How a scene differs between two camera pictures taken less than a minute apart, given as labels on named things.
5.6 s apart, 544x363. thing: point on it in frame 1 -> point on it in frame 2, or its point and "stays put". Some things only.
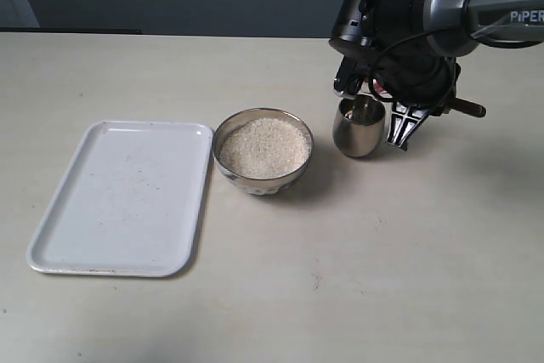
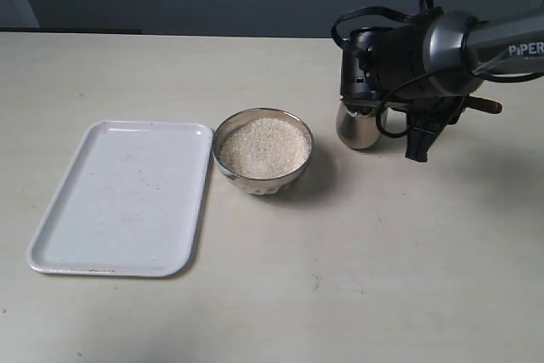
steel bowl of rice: (262, 151) stays put
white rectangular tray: (132, 203) stays put
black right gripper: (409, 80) -> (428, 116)
